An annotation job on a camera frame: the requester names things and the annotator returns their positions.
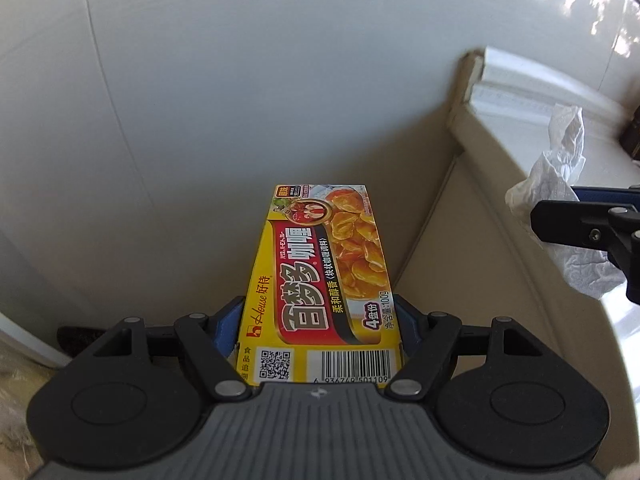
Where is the white tissue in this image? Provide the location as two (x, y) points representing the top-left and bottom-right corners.
(504, 105), (626, 300)

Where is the yellow seasoning box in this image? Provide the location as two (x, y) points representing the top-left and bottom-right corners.
(236, 184), (402, 387)

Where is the black garbage bag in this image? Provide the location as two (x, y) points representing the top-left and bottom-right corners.
(56, 326), (118, 358)

